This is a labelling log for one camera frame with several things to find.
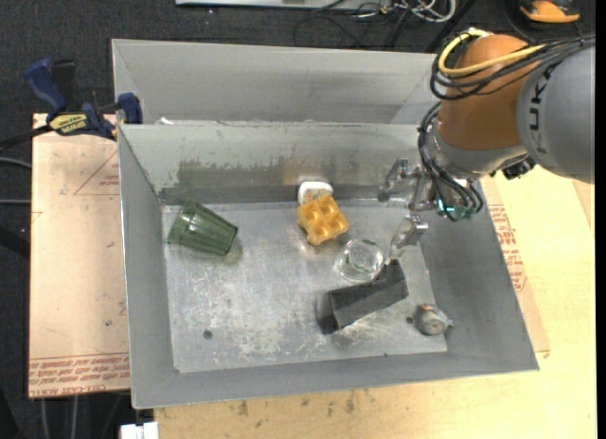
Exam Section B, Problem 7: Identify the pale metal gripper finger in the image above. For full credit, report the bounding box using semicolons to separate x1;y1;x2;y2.
377;158;413;204
388;213;430;263

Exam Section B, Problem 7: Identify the clear glass bowl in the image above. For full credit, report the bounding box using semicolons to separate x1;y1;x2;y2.
334;237;385;283

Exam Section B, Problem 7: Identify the dark green flat block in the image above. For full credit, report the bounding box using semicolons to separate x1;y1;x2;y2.
315;260;411;336

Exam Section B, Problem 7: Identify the yellow toy waffle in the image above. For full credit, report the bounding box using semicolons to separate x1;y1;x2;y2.
295;194;350;246

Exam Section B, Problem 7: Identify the white rounded plastic piece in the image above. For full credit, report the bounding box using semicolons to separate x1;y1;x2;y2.
296;180;334;205

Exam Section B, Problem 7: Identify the small grey round toy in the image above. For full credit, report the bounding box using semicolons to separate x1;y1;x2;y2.
412;303;455;337

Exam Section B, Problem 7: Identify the grey metal bin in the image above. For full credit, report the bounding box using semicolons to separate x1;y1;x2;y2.
111;38;541;411

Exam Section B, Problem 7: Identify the green ribbed glass cup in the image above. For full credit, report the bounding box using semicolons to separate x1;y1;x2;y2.
166;199;240;257

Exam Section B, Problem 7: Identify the brown cardboard board red print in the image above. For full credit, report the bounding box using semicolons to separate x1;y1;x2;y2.
27;113;553;400

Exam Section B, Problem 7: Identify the black cylinder on white bracket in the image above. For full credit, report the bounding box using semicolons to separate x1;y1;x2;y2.
501;158;536;182

